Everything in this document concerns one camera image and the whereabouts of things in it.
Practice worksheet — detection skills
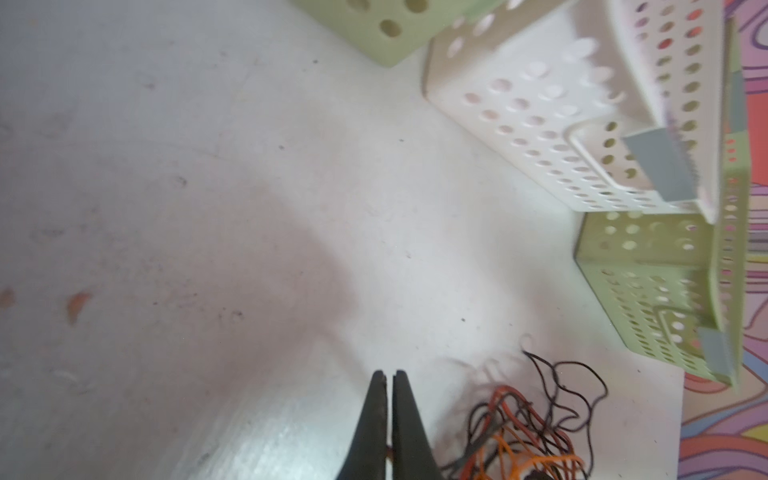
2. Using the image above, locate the red cable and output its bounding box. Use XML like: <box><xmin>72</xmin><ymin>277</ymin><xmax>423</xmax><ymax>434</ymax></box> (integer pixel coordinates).
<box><xmin>458</xmin><ymin>386</ymin><xmax>580</xmax><ymax>480</ymax></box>

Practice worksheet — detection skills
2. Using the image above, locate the left green perforated plastic basket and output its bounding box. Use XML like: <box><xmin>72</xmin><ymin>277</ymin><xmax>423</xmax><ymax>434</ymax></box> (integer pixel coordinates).
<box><xmin>295</xmin><ymin>0</ymin><xmax>500</xmax><ymax>67</ymax></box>

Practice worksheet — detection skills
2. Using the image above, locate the green perforated plastic basket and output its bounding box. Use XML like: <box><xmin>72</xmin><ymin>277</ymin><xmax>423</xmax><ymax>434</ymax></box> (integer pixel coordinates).
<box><xmin>575</xmin><ymin>19</ymin><xmax>752</xmax><ymax>386</ymax></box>
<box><xmin>295</xmin><ymin>0</ymin><xmax>500</xmax><ymax>67</ymax></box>

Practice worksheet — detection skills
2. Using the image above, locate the black cable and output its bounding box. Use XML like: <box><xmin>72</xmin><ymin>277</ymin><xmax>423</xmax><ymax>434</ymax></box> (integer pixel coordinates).
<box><xmin>440</xmin><ymin>349</ymin><xmax>610</xmax><ymax>480</ymax></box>

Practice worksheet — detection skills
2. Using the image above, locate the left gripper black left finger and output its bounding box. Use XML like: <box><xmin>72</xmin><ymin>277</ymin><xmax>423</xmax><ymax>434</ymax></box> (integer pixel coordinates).
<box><xmin>337</xmin><ymin>370</ymin><xmax>388</xmax><ymax>480</ymax></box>

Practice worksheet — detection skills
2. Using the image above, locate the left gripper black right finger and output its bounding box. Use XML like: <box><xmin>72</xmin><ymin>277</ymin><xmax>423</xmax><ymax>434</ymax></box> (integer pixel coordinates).
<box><xmin>391</xmin><ymin>370</ymin><xmax>443</xmax><ymax>480</ymax></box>

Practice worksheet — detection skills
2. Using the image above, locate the right green perforated plastic basket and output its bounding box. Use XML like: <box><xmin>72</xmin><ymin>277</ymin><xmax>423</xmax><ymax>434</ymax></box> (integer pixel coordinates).
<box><xmin>575</xmin><ymin>19</ymin><xmax>752</xmax><ymax>386</ymax></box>

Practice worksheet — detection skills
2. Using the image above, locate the white perforated plastic basket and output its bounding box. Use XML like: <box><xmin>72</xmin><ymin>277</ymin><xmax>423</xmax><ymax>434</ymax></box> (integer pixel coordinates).
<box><xmin>424</xmin><ymin>1</ymin><xmax>727</xmax><ymax>223</ymax></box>

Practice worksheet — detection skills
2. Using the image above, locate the orange cable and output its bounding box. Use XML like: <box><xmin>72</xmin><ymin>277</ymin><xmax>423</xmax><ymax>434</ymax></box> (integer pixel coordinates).
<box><xmin>476</xmin><ymin>431</ymin><xmax>586</xmax><ymax>480</ymax></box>

